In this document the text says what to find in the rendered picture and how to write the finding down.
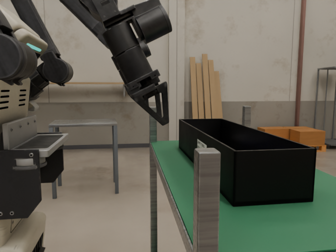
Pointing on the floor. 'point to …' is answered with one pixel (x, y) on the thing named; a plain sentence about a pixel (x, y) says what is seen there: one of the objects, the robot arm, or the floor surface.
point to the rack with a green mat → (284, 243)
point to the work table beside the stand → (89, 126)
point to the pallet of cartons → (299, 135)
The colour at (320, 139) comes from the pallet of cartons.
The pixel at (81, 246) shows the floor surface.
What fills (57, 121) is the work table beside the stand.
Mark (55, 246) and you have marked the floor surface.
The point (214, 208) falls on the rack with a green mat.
